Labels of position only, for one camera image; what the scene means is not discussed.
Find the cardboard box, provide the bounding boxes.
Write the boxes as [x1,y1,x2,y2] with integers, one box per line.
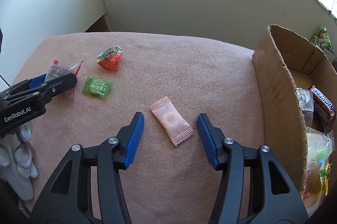
[252,25,336,193]

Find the silver red snack bag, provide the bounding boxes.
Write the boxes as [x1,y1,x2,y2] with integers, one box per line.
[296,88,314,127]

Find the white bread bag pink print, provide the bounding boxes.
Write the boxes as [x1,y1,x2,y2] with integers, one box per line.
[302,127,335,216]

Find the pink blanket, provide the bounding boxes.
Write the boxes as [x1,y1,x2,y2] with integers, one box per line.
[11,31,309,224]

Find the brown snack clear red wrapper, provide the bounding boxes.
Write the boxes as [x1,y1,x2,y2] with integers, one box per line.
[45,59,83,100]

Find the green tissue box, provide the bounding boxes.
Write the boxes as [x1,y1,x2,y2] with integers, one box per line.
[310,27,334,54]

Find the orange red jelly cup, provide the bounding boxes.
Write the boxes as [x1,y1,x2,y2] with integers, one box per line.
[96,46,124,72]

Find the white gloved left hand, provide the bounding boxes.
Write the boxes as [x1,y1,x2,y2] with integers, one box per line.
[1,122,39,201]

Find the light green candy packet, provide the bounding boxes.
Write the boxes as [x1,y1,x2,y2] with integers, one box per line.
[82,76,114,98]

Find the yellow green jelly cup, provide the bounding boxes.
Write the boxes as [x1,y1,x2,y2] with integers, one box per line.
[317,148,332,196]

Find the Snickers bar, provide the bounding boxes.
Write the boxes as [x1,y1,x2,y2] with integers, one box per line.
[309,85,336,126]

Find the pink ring candy packet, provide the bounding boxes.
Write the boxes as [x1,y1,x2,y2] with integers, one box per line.
[150,96,194,146]

